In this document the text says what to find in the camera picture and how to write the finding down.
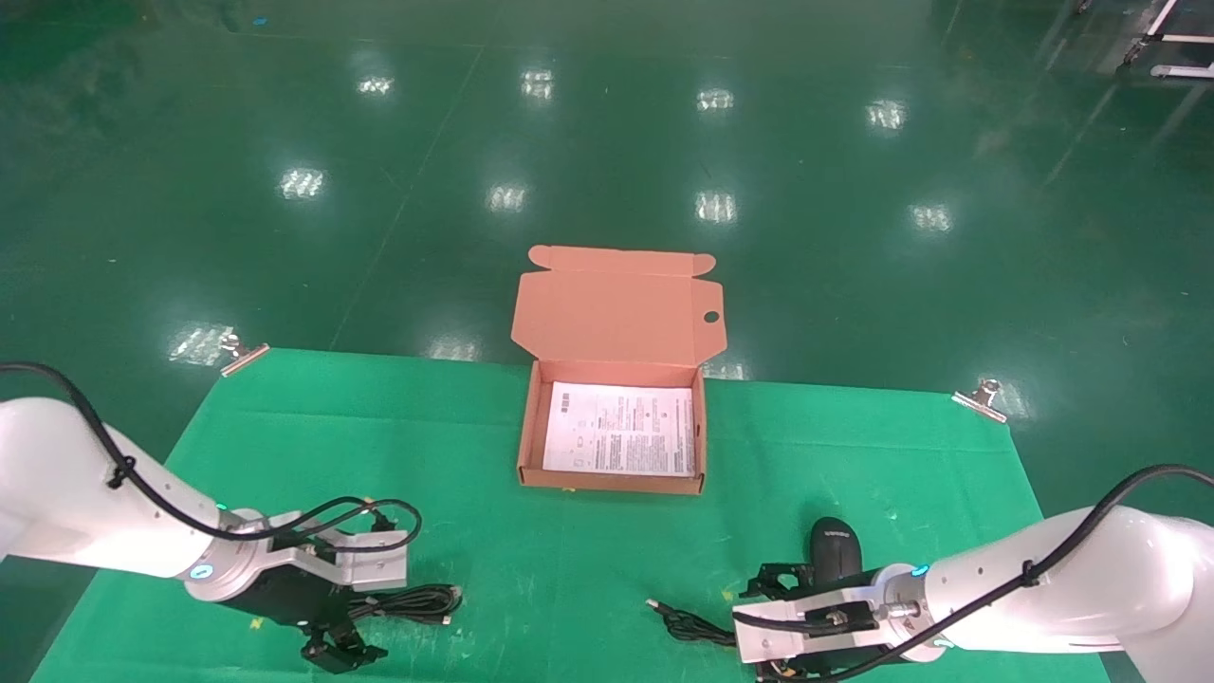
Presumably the orange cardboard box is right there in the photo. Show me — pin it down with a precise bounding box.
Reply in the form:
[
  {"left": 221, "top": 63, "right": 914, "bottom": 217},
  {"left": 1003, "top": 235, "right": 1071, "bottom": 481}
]
[{"left": 510, "top": 245, "right": 727, "bottom": 496}]

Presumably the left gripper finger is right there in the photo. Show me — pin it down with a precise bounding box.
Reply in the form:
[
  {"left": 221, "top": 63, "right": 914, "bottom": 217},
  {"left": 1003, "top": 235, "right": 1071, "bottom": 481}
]
[{"left": 302, "top": 621, "right": 388, "bottom": 674}]

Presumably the green table mat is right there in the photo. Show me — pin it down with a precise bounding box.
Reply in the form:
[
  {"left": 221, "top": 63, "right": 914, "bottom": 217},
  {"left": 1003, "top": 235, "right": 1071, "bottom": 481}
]
[{"left": 28, "top": 348, "right": 1111, "bottom": 683}]

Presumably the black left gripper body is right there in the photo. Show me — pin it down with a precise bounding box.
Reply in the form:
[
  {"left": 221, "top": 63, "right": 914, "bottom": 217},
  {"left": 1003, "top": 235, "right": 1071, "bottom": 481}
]
[{"left": 223, "top": 567, "right": 366, "bottom": 651}]

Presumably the white printed instruction sheet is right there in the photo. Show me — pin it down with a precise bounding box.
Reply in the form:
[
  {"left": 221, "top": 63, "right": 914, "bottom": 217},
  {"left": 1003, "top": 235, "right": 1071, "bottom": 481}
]
[{"left": 543, "top": 381, "right": 698, "bottom": 478}]

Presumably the white metal frame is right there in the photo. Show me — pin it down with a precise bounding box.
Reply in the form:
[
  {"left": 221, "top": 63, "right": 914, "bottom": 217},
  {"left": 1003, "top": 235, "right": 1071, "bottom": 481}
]
[{"left": 1124, "top": 0, "right": 1214, "bottom": 82}]

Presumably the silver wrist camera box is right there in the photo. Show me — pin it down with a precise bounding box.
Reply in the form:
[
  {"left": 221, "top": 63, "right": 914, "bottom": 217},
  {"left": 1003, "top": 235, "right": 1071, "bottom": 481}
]
[
  {"left": 270, "top": 512, "right": 411, "bottom": 591},
  {"left": 735, "top": 588, "right": 888, "bottom": 665}
]

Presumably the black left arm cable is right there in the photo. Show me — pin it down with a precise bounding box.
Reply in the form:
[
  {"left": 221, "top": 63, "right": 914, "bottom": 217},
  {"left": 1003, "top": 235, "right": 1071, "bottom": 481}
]
[{"left": 0, "top": 363, "right": 423, "bottom": 553}]

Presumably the metal binder clip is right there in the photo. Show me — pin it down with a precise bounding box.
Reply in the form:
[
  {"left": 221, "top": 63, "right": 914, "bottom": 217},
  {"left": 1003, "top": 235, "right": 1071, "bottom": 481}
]
[
  {"left": 951, "top": 378, "right": 1008, "bottom": 424},
  {"left": 220, "top": 332, "right": 271, "bottom": 378}
]

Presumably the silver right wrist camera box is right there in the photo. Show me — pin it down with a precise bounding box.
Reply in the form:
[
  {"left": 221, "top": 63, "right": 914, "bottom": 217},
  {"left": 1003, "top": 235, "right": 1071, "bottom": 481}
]
[{"left": 735, "top": 588, "right": 888, "bottom": 665}]

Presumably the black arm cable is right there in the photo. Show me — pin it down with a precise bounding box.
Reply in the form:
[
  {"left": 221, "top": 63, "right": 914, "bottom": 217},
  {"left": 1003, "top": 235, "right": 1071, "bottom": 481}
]
[
  {"left": 732, "top": 464, "right": 1214, "bottom": 683},
  {"left": 0, "top": 363, "right": 423, "bottom": 553}
]

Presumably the black data cable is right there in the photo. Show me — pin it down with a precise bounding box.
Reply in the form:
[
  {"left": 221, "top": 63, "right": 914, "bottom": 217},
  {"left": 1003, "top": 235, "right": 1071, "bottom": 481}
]
[{"left": 346, "top": 583, "right": 464, "bottom": 627}]

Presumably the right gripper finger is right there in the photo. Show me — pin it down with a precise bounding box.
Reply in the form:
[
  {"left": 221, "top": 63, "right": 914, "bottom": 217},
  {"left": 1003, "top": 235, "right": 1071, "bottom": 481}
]
[{"left": 740, "top": 564, "right": 817, "bottom": 600}]

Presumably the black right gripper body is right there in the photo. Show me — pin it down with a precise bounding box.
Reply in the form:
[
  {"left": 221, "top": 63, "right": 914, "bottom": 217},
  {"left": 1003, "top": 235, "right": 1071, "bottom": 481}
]
[{"left": 759, "top": 623, "right": 911, "bottom": 680}]

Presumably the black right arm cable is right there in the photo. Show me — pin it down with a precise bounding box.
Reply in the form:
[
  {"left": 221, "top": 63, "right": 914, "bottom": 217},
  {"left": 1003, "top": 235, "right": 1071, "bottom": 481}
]
[{"left": 732, "top": 464, "right": 1214, "bottom": 683}]

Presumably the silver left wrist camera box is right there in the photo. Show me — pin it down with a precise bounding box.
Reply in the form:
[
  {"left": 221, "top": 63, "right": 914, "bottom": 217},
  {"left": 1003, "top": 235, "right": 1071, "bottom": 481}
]
[{"left": 270, "top": 512, "right": 411, "bottom": 591}]

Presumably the black wired computer mouse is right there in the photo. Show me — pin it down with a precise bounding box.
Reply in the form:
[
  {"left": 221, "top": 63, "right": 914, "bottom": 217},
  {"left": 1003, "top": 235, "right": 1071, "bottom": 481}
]
[{"left": 647, "top": 517, "right": 864, "bottom": 648}]

